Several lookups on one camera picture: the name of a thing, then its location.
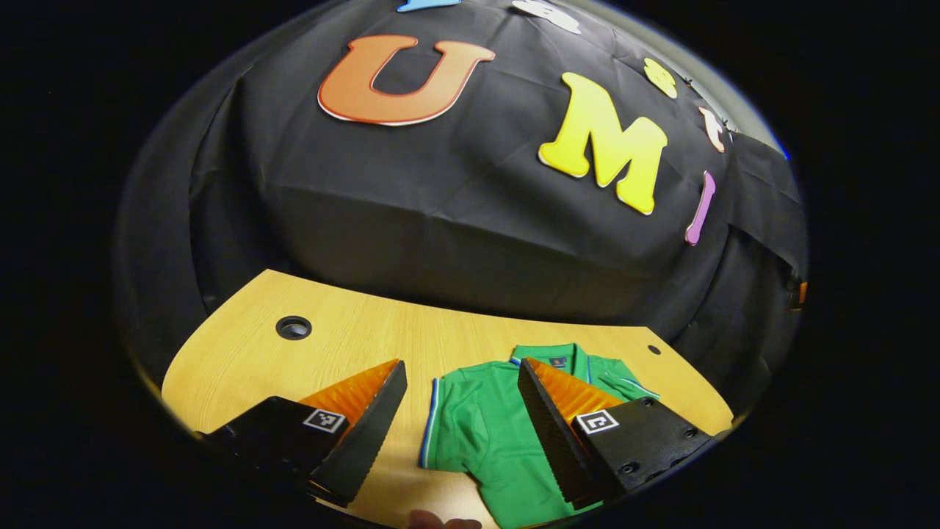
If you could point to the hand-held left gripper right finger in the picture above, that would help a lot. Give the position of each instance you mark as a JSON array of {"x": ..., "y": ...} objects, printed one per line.
[{"x": 558, "y": 448}]

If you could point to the green T-shirt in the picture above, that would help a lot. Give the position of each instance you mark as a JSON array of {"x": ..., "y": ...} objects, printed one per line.
[{"x": 485, "y": 426}]

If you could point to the black backdrop cloth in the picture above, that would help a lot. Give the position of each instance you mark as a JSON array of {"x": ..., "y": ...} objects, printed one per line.
[{"x": 440, "y": 206}]

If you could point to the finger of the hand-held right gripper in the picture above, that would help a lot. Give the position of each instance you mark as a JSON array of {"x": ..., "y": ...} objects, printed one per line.
[{"x": 800, "y": 295}]

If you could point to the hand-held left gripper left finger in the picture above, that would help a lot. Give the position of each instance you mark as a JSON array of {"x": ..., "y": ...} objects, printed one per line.
[{"x": 367, "y": 441}]

